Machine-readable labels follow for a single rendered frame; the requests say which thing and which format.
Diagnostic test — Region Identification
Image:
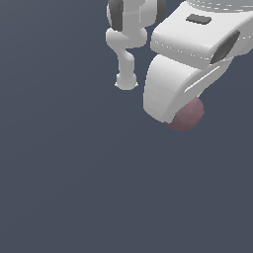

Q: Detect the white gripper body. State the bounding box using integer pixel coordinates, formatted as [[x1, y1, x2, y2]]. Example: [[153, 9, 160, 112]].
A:
[[142, 53, 234, 125]]

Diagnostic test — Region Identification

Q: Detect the pink sphere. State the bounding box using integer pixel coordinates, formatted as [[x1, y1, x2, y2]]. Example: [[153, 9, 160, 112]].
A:
[[165, 96, 206, 132]]

